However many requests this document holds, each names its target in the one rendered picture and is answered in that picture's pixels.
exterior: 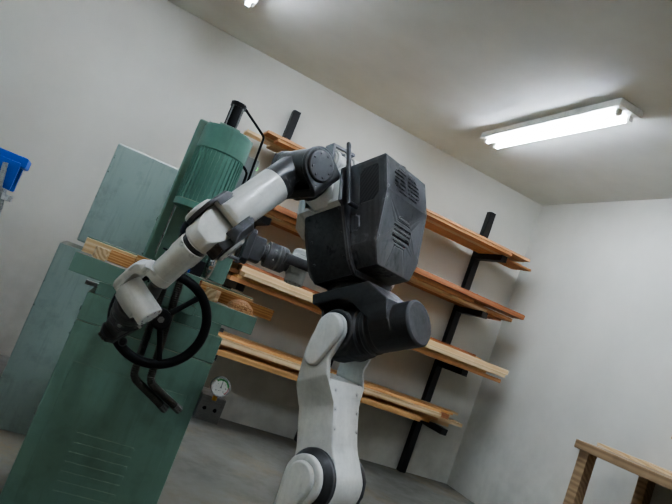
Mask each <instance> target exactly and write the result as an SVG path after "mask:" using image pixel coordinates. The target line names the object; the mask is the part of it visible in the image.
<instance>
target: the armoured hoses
mask: <svg viewBox="0 0 672 504"><path fill-rule="evenodd" d="M175 284H176V285H175V287H174V288H175V289H173V290H174V291H173V293H172V297H171V300H170V304H169V306H168V307H169V308H168V311H169V310H171V309H173V308H175V307H177V304H178V300H179V298H180V297H179V296H180V294H181V293H180V292H181V290H182V288H183V287H182V286H183V284H182V283H180V282H178V281H176V283H175ZM166 291H167V288H166V289H162V291H161V293H160V295H159V297H158V299H157V300H156V301H157V303H158V304H159V306H160V307H161V306H162V305H161V304H162V302H163V300H164V296H165V293H166ZM146 325H147V326H146V328H145V330H144V334H143V336H142V339H141V343H140V345H139V347H138V348H139V349H138V351H137V354H139V355H141V356H143V357H144V355H145V352H146V348H147V346H148V344H149V343H148V342H149V340H150V337H151V335H152V334H151V333H152V331H153V329H154V328H153V326H152V325H151V323H150V321H149V322H147V324H146ZM170 326H171V324H170V325H169V327H168V328H166V329H163V344H162V351H163V349H164V346H165V342H166V340H167V339H166V338H167V336H168V334H169V333H168V332H169V330H170ZM140 367H141V366H138V365H136V364H134V363H133V366H132V368H131V371H130V373H131V374H130V376H131V377H130V378H131V381H132V382H133V384H134V385H136V387H137V388H139V389H140V391H142V392H143V394H145V395H146V397H147V398H149V399H150V401H152V402H153V404H155V405H156V406H157V408H158V409H159V410H160V411H161V412H162V413H165V412H167V411H168V410H169V406H170V407H171V409H172V410H173V411H174V412H175V413H176V414H179V413H180V412H181V411H182V410H183V407H182V406H181V405H180V404H179V403H177V402H176V401H175V400H174V399H173V398H172V397H171V396H170V395H169V394H168V393H166V391H165V390H163V389H162V388H161V387H160V386H159V385H158V384H157V383H156V381H155V375H156V372H157V369H149V371H148V374H147V375H148V376H147V384H148V386H149V387H148V386H147V384H146V383H144V382H143V380H141V379H140V377H139V374H138V373H139V370H140ZM157 395H158V396H157ZM161 399H162V400H163V401H162V400H161ZM166 403H167V404H166Z"/></svg>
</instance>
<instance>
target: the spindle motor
mask: <svg viewBox="0 0 672 504"><path fill-rule="evenodd" d="M251 147H252V144H251V140H250V139H249V138H248V137H246V136H245V135H244V134H242V133H240V132H238V131H237V130H235V129H232V128H230V127H228V126H225V125H222V124H219V123H214V122H209V123H207V124H206V125H205V127H204V129H203V131H202V134H201V136H200V139H199V141H198V143H197V147H196V148H195V151H194V153H193V155H192V158H191V160H190V163H189V165H188V167H187V170H186V172H185V174H184V177H183V179H182V182H181V184H180V186H179V189H178V191H177V194H176V196H175V198H174V201H173V203H174V204H175V205H176V206H178V207H179V208H181V209H183V210H185V211H187V212H188V210H190V211H191V210H192V209H193V208H194V207H195V206H197V205H198V204H200V203H201V202H203V201H205V200H207V199H212V198H214V197H215V196H217V195H218V194H220V193H221V192H223V191H224V190H226V191H230V192H232V191H233V190H234V188H235V186H236V183H237V181H238V178H239V176H240V173H241V171H242V168H243V166H244V164H245V161H246V159H247V156H248V154H249V151H250V149H251Z"/></svg>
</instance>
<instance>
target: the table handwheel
mask: <svg viewBox="0 0 672 504"><path fill-rule="evenodd" d="M176 281H178V282H180V283H182V284H184V285H185V286H187V287H188V288H189V289H190V290H191V291H192V292H193V293H194V294H195V296H196V297H194V298H192V299H190V300H189V301H187V302H185V303H183V304H181V305H179V306H177V307H175V308H173V309H171V310H169V311H168V310H167V309H165V308H162V307H161V309H162V312H161V313H160V314H159V315H158V316H157V317H156V318H154V319H153V320H151V321H150V323H151V325H152V326H153V327H154V328H155V329H157V351H156V359H150V358H146V357H143V356H141V355H139V354H137V353H135V352H134V351H132V350H131V349H130V348H129V347H128V346H127V345H125V346H120V345H119V344H118V341H116V342H115V343H113V345H114V346H115V348H116V349H117V350H118V352H119V353H120V354H121V355H122V356H123V357H124V358H126V359H127V360H129V361H130V362H132V363H134V364H136V365H138V366H141V367H145V368H150V369H166V368H171V367H174V366H177V365H180V364H182V363H184V362H185V361H187V360H189V359H190V358H191V357H193V356H194V355H195V354H196V353H197V352H198V351H199V350H200V349H201V347H202V346H203V344H204V343H205V341H206V339H207V337H208V335H209V332H210V328H211V322H212V312H211V306H210V303H209V300H208V297H207V295H206V293H205V292H204V290H203V289H202V288H201V286H200V285H199V284H198V283H197V282H196V281H195V280H194V279H192V278H191V277H189V276H188V275H186V274H182V275H181V276H180V277H179V278H178V279H177V280H176ZM115 294H116V293H115ZM115 294H114V296H113V298H112V300H111V302H110V305H109V308H108V313H107V318H108V317H109V316H110V310H111V308H112V305H113V303H114V300H115V298H116V297H115ZM198 301H199V303H200V306H201V311H202V324H201V328H200V331H199V334H198V336H197V337H196V339H195V341H194V342H193V343H192V344H191V345H190V346H189V347H188V348H187V349H186V350H185V351H183V352H182V353H180V354H178V355H176V356H174V357H170V358H166V359H162V344H163V329H166V328H168V327H169V325H170V324H171V321H172V317H171V316H173V315H175V314H176V313H178V312H180V311H182V310H183V309H185V308H187V307H189V306H191V305H193V304H195V303H197V302H198Z"/></svg>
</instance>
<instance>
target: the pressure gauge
mask: <svg viewBox="0 0 672 504"><path fill-rule="evenodd" d="M222 383H223V384H222ZM221 385H222V388H220V387H221ZM210 389H211V392H212V394H213V397H212V400H213V401H216V400H217V398H218V397H224V396H226V395H227V394H228V393H229V392H230V389H231V384H230V382H229V381H228V379H227V378H225V377H223V376H217V377H215V378H214V379H213V380H212V381H211V383H210Z"/></svg>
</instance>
